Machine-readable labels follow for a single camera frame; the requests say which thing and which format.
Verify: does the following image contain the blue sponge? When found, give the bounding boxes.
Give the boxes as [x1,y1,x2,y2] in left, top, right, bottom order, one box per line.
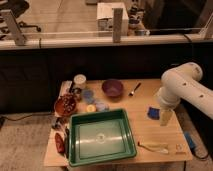
[147,107,159,120]

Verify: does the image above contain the yellow small cup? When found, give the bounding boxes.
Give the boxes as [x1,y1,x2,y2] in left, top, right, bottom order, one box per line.
[86,104,97,113]

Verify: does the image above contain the black handled spoon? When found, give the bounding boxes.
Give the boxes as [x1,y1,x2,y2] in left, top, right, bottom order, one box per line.
[129,82,141,97]

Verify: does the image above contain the white cardboard box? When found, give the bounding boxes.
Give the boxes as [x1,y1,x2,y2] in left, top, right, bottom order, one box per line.
[97,2,129,36]

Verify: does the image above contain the blue object beside table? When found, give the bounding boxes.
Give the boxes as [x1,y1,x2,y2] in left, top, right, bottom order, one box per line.
[184,132,196,151]

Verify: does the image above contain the purple bowl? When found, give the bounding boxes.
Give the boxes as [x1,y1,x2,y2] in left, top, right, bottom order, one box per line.
[102,79,124,97]

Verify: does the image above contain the blue small cup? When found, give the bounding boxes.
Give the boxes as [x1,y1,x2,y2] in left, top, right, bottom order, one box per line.
[81,89,94,104]

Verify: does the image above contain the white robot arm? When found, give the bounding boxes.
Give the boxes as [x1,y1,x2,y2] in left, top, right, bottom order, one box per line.
[156,62,213,126]

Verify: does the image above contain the yellow banana peel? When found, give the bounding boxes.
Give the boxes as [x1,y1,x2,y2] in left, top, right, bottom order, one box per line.
[138,142,169,154]

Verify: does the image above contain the green plastic tray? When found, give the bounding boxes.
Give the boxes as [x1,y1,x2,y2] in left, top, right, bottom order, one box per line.
[69,109,137,167]

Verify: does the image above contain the grey upright post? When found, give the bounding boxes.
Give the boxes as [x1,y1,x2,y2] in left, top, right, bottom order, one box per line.
[112,8,123,43]

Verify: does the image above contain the white cup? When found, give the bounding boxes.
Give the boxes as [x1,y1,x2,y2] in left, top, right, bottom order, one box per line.
[74,74,86,89]

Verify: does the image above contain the red oblong object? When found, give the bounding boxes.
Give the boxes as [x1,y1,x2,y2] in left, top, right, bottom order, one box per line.
[55,133,65,154]

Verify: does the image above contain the brown bowl with items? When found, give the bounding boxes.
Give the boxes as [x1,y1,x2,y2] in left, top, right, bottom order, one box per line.
[54,94,77,117]

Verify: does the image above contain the black office chair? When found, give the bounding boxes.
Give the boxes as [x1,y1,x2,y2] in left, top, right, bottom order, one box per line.
[0,0,41,33]

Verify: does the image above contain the grey left post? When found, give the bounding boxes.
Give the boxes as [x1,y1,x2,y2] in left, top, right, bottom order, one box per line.
[0,9,26,46]

